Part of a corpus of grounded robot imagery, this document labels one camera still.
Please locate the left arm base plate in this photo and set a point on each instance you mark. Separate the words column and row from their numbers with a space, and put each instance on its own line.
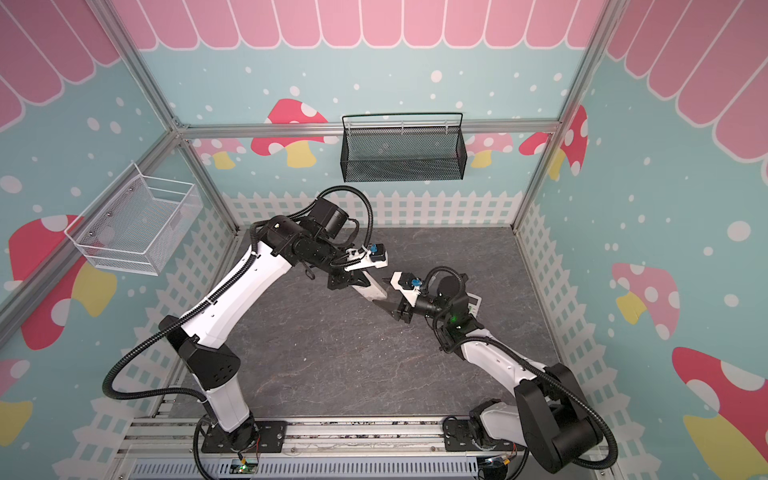
column 260, row 436

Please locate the white remote control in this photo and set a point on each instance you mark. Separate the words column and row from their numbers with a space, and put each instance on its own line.
column 372, row 290
column 474, row 302

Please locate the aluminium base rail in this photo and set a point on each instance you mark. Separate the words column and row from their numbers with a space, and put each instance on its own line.
column 167, row 449

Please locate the black mesh wall basket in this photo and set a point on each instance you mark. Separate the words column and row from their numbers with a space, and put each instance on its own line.
column 403, row 147

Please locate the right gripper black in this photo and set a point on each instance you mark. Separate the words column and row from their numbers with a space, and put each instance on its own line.
column 405, row 309

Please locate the white slotted cable duct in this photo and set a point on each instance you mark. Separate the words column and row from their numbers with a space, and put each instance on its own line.
column 347, row 468

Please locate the white mesh wall basket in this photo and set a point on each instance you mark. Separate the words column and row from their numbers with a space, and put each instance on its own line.
column 136, row 225

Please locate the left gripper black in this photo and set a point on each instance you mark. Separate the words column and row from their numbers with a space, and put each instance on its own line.
column 347, row 278

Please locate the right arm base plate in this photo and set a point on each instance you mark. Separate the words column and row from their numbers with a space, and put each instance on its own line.
column 457, row 435

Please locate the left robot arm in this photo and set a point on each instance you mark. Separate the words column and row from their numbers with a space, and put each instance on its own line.
column 305, row 238

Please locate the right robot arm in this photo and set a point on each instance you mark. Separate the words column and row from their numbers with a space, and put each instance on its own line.
column 550, row 416

